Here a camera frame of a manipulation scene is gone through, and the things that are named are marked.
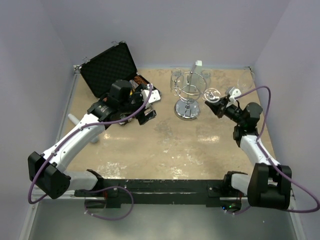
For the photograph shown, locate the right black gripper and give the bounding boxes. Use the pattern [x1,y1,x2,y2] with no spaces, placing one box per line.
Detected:
[205,95,245,126]

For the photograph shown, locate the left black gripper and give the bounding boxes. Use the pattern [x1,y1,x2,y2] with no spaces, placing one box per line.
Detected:
[119,83,157,124]

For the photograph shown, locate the clear wine glass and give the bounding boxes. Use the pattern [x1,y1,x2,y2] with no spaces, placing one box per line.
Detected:
[202,87,221,101]
[237,70,255,93]

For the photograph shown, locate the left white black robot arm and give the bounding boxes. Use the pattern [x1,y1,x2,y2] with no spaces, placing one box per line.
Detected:
[27,80,161,204]

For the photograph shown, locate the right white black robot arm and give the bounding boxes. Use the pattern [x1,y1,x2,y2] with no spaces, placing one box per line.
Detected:
[204,97,292,210]

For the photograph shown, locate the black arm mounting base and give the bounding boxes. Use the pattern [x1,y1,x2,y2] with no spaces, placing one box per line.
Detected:
[74,179,245,208]

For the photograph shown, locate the back right hanging wine glass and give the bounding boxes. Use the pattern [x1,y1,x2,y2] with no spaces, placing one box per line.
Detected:
[201,70,212,87]

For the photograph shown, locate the hanging wine glass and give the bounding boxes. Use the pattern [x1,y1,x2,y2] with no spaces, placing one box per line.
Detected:
[201,70,212,87]
[170,68,184,90]

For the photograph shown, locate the chrome wine glass rack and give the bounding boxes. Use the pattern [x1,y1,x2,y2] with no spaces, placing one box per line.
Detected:
[170,71,208,121]

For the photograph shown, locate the back left hanging wine glass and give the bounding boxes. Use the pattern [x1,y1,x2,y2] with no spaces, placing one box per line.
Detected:
[170,68,184,90]

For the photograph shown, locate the grey purple chip stack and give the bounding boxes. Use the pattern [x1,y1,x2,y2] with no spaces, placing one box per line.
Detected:
[129,79,139,89]

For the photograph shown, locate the brown orange chip stack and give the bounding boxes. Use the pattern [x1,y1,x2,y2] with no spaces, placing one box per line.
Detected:
[133,75,148,85]

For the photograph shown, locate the white grey handheld tool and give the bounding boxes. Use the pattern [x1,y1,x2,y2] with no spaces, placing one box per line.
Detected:
[67,113,100,144]

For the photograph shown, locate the black poker chip case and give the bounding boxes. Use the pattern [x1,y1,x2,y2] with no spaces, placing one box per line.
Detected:
[79,41,150,98]

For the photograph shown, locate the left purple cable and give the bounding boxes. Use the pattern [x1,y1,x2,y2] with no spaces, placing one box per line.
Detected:
[27,83,154,221]

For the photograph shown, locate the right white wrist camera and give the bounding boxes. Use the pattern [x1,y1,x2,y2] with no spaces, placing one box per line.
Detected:
[225,86,242,103]

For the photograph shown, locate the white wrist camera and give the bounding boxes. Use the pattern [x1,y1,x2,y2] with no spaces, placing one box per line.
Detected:
[225,86,242,103]
[141,88,161,104]

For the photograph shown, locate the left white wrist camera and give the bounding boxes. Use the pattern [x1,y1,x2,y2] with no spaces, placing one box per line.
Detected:
[141,88,161,104]

